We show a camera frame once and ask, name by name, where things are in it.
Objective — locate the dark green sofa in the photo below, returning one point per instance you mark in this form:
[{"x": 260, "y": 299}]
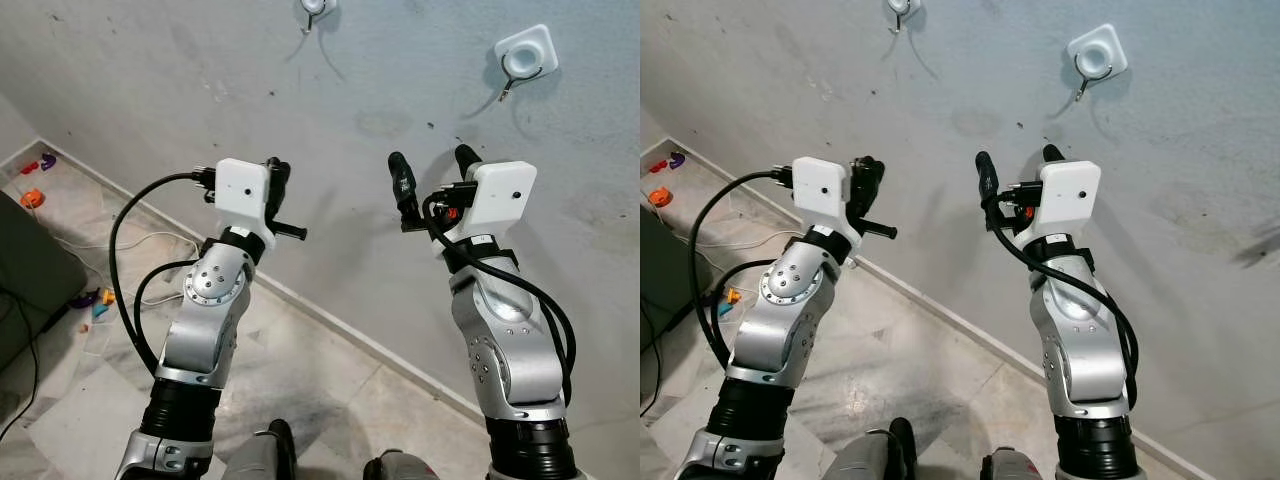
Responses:
[
  {"x": 670, "y": 270},
  {"x": 30, "y": 280}
]

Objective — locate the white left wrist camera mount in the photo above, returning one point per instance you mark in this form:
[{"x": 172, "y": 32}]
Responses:
[
  {"x": 243, "y": 190},
  {"x": 825, "y": 190}
]

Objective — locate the grey robot left leg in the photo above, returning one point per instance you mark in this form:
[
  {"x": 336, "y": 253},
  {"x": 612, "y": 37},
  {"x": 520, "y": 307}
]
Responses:
[
  {"x": 872, "y": 455},
  {"x": 260, "y": 455}
]

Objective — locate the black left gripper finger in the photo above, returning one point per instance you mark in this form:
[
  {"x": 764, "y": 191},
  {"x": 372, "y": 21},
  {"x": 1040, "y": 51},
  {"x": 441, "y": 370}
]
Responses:
[
  {"x": 285, "y": 185},
  {"x": 858, "y": 190},
  {"x": 874, "y": 185},
  {"x": 275, "y": 190}
]

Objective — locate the small purple plastic toy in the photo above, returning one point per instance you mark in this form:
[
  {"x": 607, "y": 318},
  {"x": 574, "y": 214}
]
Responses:
[
  {"x": 677, "y": 158},
  {"x": 85, "y": 298},
  {"x": 48, "y": 160}
]

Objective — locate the grey robot leg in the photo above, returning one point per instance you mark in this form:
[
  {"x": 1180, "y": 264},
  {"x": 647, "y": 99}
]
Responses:
[
  {"x": 1010, "y": 468},
  {"x": 400, "y": 468},
  {"x": 872, "y": 455},
  {"x": 260, "y": 455}
]

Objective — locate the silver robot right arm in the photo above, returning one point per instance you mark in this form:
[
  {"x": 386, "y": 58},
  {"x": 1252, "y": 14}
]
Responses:
[
  {"x": 1085, "y": 340},
  {"x": 505, "y": 340}
]

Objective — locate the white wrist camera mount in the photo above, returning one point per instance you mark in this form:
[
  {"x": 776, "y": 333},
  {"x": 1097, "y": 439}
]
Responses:
[
  {"x": 825, "y": 190},
  {"x": 243, "y": 190},
  {"x": 1070, "y": 195},
  {"x": 500, "y": 195}
]

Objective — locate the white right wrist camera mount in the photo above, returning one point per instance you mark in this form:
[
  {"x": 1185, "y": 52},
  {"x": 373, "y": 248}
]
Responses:
[
  {"x": 1070, "y": 195},
  {"x": 500, "y": 195}
]

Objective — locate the orange round plastic toy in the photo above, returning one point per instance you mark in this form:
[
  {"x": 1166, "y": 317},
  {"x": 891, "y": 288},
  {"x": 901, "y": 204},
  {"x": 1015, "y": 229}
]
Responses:
[
  {"x": 33, "y": 198},
  {"x": 660, "y": 196}
]

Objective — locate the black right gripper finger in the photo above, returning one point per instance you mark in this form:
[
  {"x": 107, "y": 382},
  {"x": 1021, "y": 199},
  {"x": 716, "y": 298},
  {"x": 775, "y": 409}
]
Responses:
[
  {"x": 1053, "y": 154},
  {"x": 989, "y": 180},
  {"x": 405, "y": 182},
  {"x": 468, "y": 158}
]

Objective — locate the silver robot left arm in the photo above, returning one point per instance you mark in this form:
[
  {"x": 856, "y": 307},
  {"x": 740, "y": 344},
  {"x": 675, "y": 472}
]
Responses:
[
  {"x": 215, "y": 300},
  {"x": 790, "y": 310}
]

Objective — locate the grey robot right leg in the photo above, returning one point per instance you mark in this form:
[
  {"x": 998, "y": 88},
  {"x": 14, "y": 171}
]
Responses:
[
  {"x": 400, "y": 468},
  {"x": 1010, "y": 468}
]

